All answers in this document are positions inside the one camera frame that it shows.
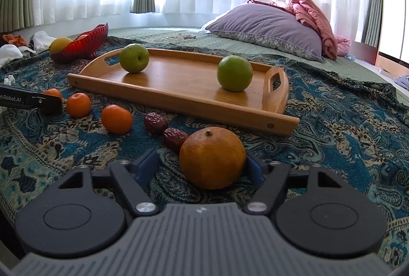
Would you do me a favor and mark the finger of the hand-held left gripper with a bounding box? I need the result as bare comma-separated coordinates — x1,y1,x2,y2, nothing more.
38,93,63,114

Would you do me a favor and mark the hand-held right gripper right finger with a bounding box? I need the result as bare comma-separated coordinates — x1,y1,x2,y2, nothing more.
244,155,345,216

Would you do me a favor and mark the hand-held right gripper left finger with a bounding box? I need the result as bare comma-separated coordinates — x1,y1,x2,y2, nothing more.
59,149,160,218

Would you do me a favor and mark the small tangerine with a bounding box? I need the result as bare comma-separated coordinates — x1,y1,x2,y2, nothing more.
41,88,63,104
66,93,92,119
101,104,133,135

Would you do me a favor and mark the large orange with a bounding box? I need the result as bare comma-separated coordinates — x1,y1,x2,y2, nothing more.
179,127,247,190

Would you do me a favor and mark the wooden tray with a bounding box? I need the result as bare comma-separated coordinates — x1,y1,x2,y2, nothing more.
66,47,300,137

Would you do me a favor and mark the red date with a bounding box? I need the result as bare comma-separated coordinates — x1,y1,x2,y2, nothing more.
163,128,189,154
144,113,168,135

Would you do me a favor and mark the white plastic bag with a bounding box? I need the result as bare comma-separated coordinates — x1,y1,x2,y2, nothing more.
0,44,25,67
30,31,57,55

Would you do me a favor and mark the orange cloth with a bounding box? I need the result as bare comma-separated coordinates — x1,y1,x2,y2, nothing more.
3,34,26,46

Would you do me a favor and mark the yellow fruit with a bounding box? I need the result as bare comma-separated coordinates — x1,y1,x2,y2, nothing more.
49,37,73,54

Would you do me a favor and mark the red glass bowl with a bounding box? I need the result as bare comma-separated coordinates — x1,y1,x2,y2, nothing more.
50,24,109,65

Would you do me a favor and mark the blue patterned blanket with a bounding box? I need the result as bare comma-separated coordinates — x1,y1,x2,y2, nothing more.
0,36,409,264

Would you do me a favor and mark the green apple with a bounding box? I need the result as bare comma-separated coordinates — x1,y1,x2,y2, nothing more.
119,43,150,74
217,55,253,93

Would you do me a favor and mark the green bedspread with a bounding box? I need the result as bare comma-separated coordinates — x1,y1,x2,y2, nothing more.
109,27,398,99

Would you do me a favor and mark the purple pillow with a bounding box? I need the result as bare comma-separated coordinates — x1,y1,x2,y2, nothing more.
204,2,324,63

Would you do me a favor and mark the pink cloth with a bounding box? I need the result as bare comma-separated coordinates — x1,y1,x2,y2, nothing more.
335,36,352,57

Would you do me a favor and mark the reddish wooden board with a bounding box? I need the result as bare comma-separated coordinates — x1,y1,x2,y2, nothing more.
351,40,379,66

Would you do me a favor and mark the pink quilt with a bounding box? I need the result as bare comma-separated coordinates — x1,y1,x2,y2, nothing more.
289,0,338,60

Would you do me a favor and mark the light blue cloth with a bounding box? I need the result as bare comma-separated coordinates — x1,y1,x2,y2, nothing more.
393,74,409,91

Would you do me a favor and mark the light wooden furniture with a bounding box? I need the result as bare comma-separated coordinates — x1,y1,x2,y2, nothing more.
376,52,409,79

